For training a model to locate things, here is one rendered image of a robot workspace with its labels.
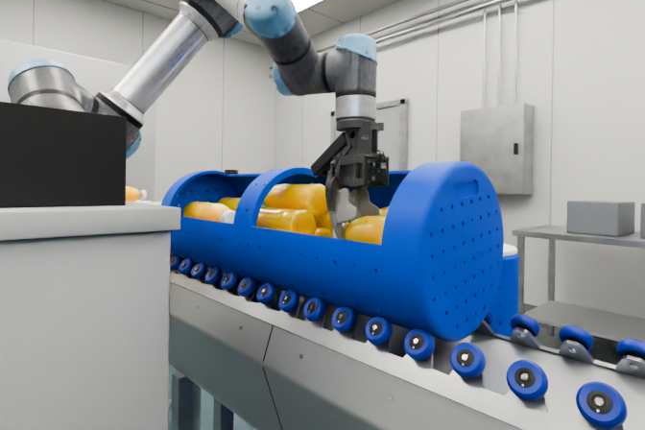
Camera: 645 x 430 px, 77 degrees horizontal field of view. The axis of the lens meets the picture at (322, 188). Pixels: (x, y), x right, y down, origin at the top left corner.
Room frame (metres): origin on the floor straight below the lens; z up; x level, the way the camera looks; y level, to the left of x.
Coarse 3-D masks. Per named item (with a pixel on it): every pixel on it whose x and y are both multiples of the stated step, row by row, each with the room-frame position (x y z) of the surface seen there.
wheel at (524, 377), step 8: (520, 360) 0.50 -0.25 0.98; (528, 360) 0.50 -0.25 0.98; (512, 368) 0.50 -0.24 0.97; (520, 368) 0.49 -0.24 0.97; (528, 368) 0.49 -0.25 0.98; (536, 368) 0.48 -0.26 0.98; (512, 376) 0.49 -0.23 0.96; (520, 376) 0.49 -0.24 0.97; (528, 376) 0.48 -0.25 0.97; (536, 376) 0.48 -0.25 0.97; (544, 376) 0.48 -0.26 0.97; (512, 384) 0.49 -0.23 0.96; (520, 384) 0.48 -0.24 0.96; (528, 384) 0.48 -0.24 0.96; (536, 384) 0.47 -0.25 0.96; (544, 384) 0.47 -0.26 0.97; (520, 392) 0.48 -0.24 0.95; (528, 392) 0.47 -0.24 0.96; (536, 392) 0.47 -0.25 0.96; (544, 392) 0.47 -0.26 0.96; (528, 400) 0.48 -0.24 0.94
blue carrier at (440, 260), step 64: (192, 192) 1.24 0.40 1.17; (256, 192) 0.87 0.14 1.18; (384, 192) 0.90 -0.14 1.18; (448, 192) 0.60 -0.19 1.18; (192, 256) 1.11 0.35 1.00; (256, 256) 0.84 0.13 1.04; (320, 256) 0.69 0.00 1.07; (384, 256) 0.59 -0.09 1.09; (448, 256) 0.61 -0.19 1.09; (448, 320) 0.61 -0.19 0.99
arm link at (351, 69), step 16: (336, 48) 0.74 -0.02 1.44; (352, 48) 0.71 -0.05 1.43; (368, 48) 0.72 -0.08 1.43; (336, 64) 0.72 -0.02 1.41; (352, 64) 0.71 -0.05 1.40; (368, 64) 0.72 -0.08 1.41; (336, 80) 0.73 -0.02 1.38; (352, 80) 0.71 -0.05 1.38; (368, 80) 0.72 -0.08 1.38; (336, 96) 0.74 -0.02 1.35
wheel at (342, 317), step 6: (342, 306) 0.71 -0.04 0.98; (348, 306) 0.71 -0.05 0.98; (336, 312) 0.71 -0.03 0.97; (342, 312) 0.71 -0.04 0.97; (348, 312) 0.70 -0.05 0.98; (354, 312) 0.70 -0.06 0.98; (336, 318) 0.70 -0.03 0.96; (342, 318) 0.70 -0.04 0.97; (348, 318) 0.69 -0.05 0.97; (354, 318) 0.69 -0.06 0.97; (336, 324) 0.70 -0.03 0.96; (342, 324) 0.69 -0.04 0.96; (348, 324) 0.68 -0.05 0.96; (354, 324) 0.69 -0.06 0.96; (342, 330) 0.69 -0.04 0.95; (348, 330) 0.69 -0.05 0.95
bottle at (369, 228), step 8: (368, 216) 0.71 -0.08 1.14; (376, 216) 0.70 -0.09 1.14; (384, 216) 0.70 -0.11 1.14; (352, 224) 0.72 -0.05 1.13; (360, 224) 0.70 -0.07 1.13; (368, 224) 0.69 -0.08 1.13; (376, 224) 0.68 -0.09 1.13; (344, 232) 0.74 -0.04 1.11; (352, 232) 0.71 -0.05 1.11; (360, 232) 0.69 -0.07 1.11; (368, 232) 0.68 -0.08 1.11; (376, 232) 0.67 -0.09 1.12; (352, 240) 0.71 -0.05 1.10; (360, 240) 0.69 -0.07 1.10; (368, 240) 0.68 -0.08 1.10; (376, 240) 0.67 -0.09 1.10
